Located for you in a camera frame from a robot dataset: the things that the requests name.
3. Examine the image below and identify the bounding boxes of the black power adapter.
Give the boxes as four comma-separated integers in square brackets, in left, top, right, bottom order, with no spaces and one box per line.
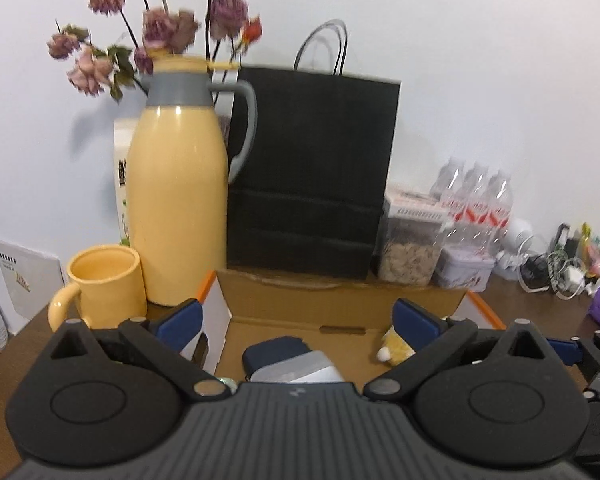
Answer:
[522,257,548,286]

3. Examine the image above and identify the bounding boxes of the dried pink rose bouquet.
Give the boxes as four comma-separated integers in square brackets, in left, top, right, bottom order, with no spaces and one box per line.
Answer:
[47,0,263,103]

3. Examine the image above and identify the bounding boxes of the colourful snack packet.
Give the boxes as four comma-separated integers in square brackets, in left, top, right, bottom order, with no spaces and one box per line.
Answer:
[577,222,600,283]

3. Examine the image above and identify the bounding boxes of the flat white box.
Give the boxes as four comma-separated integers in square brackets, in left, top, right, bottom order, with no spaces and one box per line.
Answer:
[384,187,443,221]

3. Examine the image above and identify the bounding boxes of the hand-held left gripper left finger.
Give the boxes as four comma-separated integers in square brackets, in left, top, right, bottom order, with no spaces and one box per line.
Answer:
[40,299,233,403]

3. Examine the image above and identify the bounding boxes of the small white desk fan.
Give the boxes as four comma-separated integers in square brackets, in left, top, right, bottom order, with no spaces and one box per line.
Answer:
[495,217,536,281]

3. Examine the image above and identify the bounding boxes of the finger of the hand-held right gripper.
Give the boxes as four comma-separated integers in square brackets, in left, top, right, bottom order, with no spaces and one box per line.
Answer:
[547,337,598,368]

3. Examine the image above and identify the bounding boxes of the yellow and white plush toy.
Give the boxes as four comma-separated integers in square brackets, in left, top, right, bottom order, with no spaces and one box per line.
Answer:
[377,325,416,363]

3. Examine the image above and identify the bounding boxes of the white printed tin box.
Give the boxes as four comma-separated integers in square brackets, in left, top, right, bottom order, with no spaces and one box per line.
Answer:
[434,247,496,292]

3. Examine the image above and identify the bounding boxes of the white milk carton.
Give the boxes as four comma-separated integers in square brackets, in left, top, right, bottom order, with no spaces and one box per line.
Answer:
[113,119,148,248]

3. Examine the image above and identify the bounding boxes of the yellow mug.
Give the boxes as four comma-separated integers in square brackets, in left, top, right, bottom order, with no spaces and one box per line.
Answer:
[47,245,148,333]

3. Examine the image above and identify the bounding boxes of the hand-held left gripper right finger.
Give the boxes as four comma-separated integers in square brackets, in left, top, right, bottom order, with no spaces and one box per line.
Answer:
[364,299,561,402]

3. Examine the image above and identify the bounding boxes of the yellow thermos jug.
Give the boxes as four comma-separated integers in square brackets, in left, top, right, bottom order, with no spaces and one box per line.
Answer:
[129,56,258,307]

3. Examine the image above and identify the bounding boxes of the navy zip case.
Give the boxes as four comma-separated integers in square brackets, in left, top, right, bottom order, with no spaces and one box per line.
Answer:
[242,342,306,383]

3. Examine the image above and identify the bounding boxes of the clear seed container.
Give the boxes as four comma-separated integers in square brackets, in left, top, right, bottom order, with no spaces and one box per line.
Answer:
[377,212,448,286]

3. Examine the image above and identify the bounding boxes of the three water bottles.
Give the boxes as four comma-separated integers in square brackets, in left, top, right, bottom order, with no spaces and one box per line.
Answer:
[452,162,492,251]

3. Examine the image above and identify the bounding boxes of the red cardboard box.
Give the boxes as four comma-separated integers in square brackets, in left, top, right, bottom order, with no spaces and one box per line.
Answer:
[180,269,508,386]

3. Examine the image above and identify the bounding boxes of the black paper bag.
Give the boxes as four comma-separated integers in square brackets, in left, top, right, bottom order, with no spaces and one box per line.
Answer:
[226,19,402,282]

